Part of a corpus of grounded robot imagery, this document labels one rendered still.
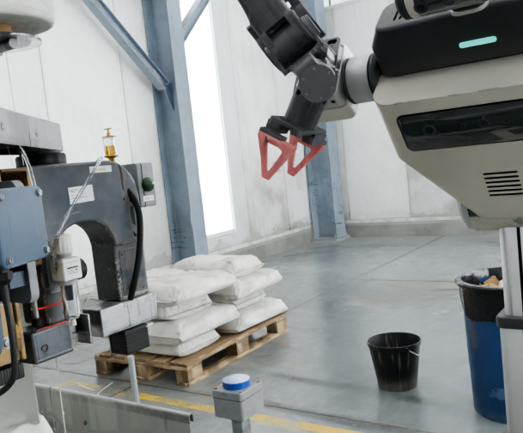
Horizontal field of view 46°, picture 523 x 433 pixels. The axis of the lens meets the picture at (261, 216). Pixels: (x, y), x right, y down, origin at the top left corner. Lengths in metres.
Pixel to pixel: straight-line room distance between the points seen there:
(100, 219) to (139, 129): 5.78
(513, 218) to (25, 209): 0.88
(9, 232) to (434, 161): 0.76
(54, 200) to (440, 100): 0.68
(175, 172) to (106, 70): 1.35
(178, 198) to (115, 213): 5.92
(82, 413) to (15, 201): 1.11
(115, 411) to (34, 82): 4.78
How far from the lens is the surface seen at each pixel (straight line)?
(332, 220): 9.68
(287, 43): 1.01
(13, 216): 0.77
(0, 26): 0.95
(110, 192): 1.20
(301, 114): 1.02
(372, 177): 9.58
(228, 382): 1.34
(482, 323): 3.02
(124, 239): 1.22
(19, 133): 0.97
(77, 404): 1.81
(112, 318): 1.21
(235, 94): 8.38
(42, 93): 6.21
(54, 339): 1.13
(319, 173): 9.71
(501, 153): 1.15
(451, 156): 1.17
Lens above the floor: 1.30
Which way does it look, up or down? 5 degrees down
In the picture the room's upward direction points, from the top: 6 degrees counter-clockwise
